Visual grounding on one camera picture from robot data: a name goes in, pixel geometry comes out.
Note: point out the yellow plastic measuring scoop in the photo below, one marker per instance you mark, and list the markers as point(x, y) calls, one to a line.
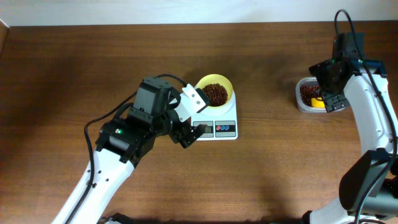
point(317, 103)

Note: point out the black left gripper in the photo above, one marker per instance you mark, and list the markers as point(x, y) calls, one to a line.
point(186, 141)

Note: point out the red adzuki beans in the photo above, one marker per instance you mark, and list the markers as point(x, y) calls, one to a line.
point(309, 92)

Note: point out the clear plastic container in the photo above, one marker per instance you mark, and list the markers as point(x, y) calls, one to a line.
point(332, 103)

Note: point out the yellow plastic bowl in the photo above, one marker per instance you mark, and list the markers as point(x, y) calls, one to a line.
point(216, 78)

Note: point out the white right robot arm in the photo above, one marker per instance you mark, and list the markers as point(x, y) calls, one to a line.
point(366, 195)

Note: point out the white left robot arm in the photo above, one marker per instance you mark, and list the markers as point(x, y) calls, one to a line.
point(113, 157)

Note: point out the red beans in bowl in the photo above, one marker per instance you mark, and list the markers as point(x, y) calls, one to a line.
point(216, 93)

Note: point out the white digital kitchen scale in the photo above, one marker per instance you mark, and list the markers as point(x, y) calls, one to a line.
point(221, 122)

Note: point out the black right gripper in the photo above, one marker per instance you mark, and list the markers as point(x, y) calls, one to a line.
point(332, 101)

